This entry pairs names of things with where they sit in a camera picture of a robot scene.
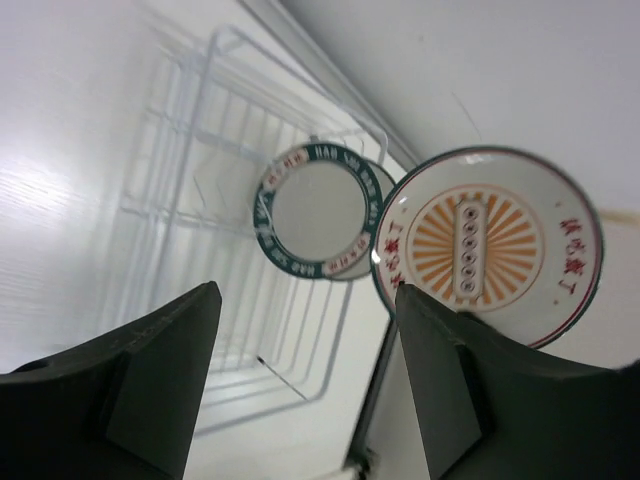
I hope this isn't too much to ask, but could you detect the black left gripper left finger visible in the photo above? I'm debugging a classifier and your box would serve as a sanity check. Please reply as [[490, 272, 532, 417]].
[[1, 282, 222, 479]]

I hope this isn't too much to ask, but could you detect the orange sunburst plate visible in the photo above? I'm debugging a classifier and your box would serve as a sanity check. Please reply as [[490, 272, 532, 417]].
[[371, 145, 605, 349]]

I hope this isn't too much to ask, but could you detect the white plate with dark rim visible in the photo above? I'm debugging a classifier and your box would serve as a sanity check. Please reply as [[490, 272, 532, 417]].
[[329, 162, 397, 282]]

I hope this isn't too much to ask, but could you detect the white wire dish rack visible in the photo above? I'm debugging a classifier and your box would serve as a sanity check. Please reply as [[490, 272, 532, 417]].
[[100, 26, 392, 436]]

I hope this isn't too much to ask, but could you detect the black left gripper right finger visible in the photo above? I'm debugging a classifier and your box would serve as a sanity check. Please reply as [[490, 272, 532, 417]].
[[395, 284, 639, 479]]

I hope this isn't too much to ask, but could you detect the green rimmed lettered plate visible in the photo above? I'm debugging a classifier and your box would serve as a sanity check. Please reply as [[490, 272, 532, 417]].
[[252, 141, 394, 282]]

